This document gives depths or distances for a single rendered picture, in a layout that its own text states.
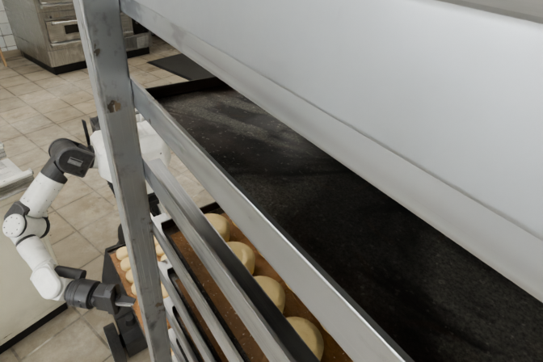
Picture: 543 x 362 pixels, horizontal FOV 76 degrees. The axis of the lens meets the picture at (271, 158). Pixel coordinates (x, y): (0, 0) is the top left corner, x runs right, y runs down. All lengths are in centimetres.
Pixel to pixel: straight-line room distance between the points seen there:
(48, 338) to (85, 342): 19
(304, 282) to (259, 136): 16
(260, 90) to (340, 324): 11
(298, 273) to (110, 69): 25
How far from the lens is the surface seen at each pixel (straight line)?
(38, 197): 146
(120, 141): 38
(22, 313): 216
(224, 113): 34
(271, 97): 15
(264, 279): 39
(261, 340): 27
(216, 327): 36
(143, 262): 50
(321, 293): 18
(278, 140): 30
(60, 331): 228
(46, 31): 515
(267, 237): 20
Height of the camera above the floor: 183
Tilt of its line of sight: 34 degrees down
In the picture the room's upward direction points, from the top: 6 degrees clockwise
